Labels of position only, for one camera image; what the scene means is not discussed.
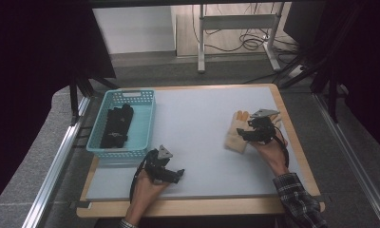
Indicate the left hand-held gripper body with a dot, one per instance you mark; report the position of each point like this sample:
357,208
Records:
158,164

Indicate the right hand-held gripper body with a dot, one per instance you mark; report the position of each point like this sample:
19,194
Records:
263,128

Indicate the beige work glove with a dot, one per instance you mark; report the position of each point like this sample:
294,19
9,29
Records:
235,137

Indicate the teal plastic basket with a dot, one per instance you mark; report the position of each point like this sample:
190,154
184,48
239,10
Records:
143,126

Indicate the black gloves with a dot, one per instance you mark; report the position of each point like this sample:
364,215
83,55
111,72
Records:
117,126

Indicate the person's right hand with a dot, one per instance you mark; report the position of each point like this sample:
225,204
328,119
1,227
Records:
270,153

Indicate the person's left hand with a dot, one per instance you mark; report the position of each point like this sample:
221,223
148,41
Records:
148,191

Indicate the wooden table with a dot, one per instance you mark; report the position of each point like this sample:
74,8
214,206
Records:
185,207

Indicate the white table mat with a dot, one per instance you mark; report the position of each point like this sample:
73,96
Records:
197,126

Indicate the white power strip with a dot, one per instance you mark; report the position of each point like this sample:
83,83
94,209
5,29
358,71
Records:
295,71

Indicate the black metal stand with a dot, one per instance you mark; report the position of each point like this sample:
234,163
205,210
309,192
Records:
321,72

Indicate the black tripod legs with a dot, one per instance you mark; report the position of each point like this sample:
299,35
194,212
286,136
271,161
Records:
80,91

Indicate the black curtain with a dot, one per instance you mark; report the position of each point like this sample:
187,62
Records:
36,63
368,63

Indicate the white panel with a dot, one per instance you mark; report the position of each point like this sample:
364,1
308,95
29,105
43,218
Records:
134,30

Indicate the aluminium rail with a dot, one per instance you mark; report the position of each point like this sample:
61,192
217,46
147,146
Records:
352,152
55,164

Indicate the white metal desk frame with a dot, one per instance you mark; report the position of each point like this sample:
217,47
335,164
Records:
238,22

